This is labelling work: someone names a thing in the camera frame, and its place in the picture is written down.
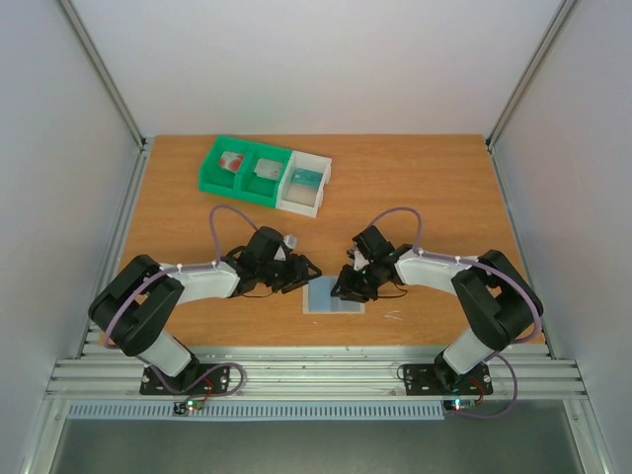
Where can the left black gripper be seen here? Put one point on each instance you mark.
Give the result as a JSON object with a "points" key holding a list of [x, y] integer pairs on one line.
{"points": [[299, 274]]}

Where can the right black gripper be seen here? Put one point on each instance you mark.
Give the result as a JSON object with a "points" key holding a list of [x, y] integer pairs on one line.
{"points": [[356, 281]]}

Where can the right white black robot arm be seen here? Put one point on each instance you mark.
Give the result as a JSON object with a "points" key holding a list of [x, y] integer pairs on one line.
{"points": [[500, 307]]}

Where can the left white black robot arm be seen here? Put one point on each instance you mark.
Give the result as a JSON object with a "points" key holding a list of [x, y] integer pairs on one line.
{"points": [[134, 308]]}

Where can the teal card in bin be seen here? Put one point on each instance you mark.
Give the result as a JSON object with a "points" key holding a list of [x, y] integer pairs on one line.
{"points": [[307, 178]]}

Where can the grey card in bin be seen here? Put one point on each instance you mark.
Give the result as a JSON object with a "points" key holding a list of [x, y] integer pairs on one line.
{"points": [[268, 169]]}

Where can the card with red circles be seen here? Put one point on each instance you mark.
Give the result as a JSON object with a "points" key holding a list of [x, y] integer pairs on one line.
{"points": [[230, 161]]}

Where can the white bin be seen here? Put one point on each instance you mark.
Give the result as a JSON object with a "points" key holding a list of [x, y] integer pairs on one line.
{"points": [[301, 200]]}

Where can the green bin far left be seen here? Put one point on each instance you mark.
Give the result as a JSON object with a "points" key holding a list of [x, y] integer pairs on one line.
{"points": [[221, 172]]}

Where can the right controller board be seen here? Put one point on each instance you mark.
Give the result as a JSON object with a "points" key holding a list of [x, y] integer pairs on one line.
{"points": [[459, 405]]}

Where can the controller board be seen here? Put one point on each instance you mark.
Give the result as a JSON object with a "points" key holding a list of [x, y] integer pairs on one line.
{"points": [[459, 405], [188, 407]]}

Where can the left controller board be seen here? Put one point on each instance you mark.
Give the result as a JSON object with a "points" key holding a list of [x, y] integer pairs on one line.
{"points": [[188, 407]]}

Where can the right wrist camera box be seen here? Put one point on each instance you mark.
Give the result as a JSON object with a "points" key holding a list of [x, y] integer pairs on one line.
{"points": [[359, 261]]}

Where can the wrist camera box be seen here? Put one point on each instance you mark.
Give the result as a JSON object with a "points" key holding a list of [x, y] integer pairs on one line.
{"points": [[291, 241], [359, 261]]}

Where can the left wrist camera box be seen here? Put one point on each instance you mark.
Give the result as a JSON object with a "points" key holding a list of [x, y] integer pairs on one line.
{"points": [[291, 241]]}

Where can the aluminium front rail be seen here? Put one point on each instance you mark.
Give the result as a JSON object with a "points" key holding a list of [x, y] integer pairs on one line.
{"points": [[317, 372]]}

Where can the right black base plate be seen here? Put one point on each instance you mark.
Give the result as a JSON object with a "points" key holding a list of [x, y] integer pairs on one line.
{"points": [[422, 379]]}

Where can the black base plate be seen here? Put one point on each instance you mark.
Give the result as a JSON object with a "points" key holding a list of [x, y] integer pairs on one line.
{"points": [[207, 377], [422, 379]]}

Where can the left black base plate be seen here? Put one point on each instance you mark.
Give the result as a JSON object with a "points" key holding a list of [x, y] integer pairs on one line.
{"points": [[207, 377]]}

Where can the left aluminium frame post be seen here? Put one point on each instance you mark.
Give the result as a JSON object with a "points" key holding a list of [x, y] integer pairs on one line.
{"points": [[91, 51]]}

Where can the aluminium frame post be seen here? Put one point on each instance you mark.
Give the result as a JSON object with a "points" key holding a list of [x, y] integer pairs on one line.
{"points": [[91, 51], [553, 31]]}

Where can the grey slotted cable duct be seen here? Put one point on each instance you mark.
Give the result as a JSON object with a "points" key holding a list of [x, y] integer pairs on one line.
{"points": [[260, 411]]}

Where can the right aluminium frame post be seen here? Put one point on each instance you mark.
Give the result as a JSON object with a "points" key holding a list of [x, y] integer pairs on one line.
{"points": [[553, 31]]}

